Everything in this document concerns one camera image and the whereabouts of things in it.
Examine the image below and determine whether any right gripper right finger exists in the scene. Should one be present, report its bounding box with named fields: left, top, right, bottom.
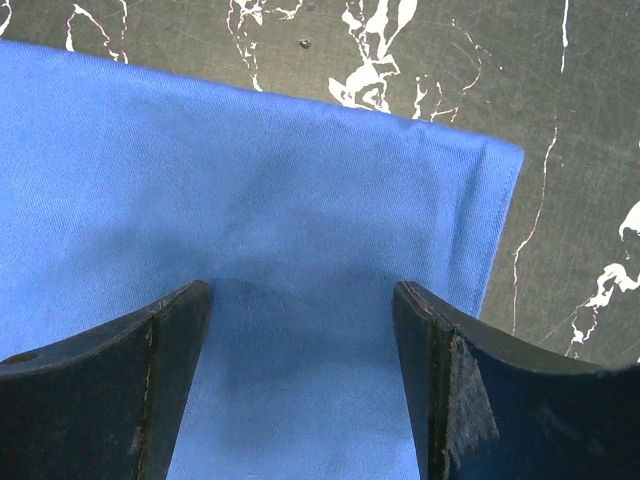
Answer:
left=392, top=281, right=639, bottom=479

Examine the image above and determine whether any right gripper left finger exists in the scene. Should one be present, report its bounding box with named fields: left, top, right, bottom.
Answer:
left=1, top=281, right=213, bottom=479

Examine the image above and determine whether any blue surgical cloth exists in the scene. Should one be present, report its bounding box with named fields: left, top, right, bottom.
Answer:
left=1, top=41, right=524, bottom=479

